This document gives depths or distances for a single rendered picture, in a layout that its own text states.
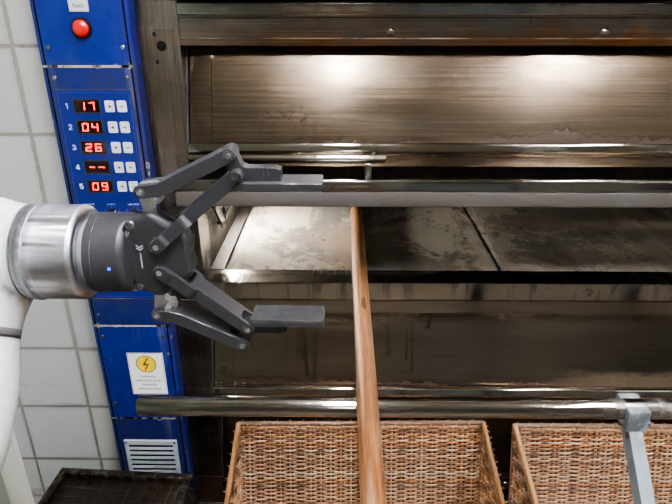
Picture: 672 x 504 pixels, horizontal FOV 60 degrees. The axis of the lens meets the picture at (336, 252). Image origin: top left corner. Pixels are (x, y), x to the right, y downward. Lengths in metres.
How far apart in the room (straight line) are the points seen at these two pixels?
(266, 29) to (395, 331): 0.65
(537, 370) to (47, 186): 1.05
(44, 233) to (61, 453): 1.06
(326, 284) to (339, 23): 0.49
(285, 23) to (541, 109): 0.47
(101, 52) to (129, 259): 0.59
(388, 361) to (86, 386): 0.67
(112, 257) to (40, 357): 0.89
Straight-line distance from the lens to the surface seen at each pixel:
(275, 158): 0.99
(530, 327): 1.31
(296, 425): 1.33
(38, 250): 0.57
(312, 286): 1.18
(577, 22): 1.12
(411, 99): 1.07
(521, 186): 0.99
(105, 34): 1.09
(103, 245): 0.55
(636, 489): 0.97
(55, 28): 1.12
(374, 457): 0.74
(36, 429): 1.55
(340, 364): 1.27
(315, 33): 1.05
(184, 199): 0.98
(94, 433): 1.51
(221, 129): 1.08
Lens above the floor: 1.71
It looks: 24 degrees down
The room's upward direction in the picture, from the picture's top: straight up
